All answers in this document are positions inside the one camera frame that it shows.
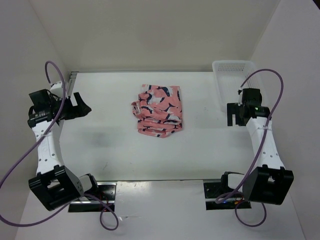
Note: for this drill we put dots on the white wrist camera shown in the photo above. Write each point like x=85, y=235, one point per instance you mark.
x=57, y=89
x=240, y=96

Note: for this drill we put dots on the white plastic basket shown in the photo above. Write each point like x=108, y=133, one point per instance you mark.
x=229, y=76

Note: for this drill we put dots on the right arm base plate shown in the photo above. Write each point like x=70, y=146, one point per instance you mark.
x=213, y=189

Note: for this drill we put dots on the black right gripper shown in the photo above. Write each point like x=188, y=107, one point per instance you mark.
x=233, y=108

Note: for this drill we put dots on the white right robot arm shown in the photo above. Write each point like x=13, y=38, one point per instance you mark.
x=268, y=181

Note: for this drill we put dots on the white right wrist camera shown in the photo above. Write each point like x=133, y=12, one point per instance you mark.
x=240, y=96

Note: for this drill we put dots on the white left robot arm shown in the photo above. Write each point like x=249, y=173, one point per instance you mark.
x=54, y=184

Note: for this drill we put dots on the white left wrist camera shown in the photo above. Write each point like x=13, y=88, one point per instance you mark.
x=57, y=89

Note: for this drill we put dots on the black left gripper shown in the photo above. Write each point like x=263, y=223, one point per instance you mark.
x=81, y=109

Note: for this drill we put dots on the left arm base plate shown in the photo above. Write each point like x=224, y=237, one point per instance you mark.
x=106, y=193

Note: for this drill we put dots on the pink shark print shorts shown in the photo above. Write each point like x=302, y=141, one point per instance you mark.
x=158, y=110

